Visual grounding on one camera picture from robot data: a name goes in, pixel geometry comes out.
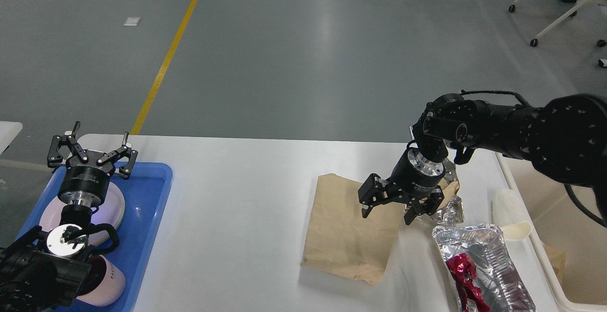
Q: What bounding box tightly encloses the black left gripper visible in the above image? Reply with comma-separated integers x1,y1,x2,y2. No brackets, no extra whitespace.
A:
47,121,139,207

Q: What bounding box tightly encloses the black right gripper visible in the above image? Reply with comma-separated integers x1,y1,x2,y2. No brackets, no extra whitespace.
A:
358,148,446,226

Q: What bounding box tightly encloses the pink plate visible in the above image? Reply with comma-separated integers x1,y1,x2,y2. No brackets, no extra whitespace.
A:
37,182,125,232

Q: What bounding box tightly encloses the brown paper bag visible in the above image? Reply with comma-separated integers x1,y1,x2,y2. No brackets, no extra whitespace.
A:
301,174,404,286

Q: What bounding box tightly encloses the white paper cup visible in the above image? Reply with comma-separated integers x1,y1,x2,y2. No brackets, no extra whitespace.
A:
492,189,532,241

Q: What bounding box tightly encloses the silver foil tray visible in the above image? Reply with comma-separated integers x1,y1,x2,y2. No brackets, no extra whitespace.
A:
432,223,537,312

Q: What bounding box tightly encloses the brown paper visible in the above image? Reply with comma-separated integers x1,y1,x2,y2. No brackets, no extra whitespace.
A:
438,168,460,209

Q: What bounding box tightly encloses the red foil wrapper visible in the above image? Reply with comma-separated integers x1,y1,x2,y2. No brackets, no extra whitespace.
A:
446,252,491,312

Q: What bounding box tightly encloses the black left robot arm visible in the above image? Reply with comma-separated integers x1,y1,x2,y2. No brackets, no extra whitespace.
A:
0,121,138,312

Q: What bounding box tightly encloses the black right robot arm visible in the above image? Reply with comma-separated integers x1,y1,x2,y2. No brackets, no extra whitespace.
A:
358,90,607,227

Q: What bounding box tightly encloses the yellow plate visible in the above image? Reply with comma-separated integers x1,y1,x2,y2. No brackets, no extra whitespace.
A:
105,183,126,230

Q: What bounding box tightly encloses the blue plastic tray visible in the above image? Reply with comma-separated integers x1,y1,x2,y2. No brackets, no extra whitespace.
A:
14,161,173,312

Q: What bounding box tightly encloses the white side table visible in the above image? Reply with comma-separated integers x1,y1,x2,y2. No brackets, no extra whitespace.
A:
0,120,23,155

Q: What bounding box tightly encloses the pink mug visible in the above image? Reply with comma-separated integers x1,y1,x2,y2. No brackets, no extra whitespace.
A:
76,255,126,306

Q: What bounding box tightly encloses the white plastic bin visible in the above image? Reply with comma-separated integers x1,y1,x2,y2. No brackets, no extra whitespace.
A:
497,155,606,312

